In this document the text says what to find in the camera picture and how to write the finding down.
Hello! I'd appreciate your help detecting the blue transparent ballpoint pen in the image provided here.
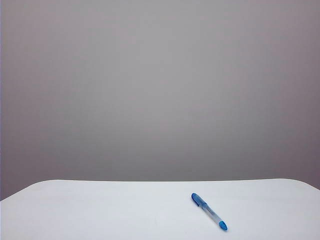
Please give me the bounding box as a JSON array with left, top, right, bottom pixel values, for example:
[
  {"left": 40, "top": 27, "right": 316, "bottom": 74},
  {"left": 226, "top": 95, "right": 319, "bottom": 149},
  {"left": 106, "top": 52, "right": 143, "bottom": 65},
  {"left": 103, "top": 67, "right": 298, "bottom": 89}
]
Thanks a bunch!
[{"left": 198, "top": 201, "right": 229, "bottom": 232}]

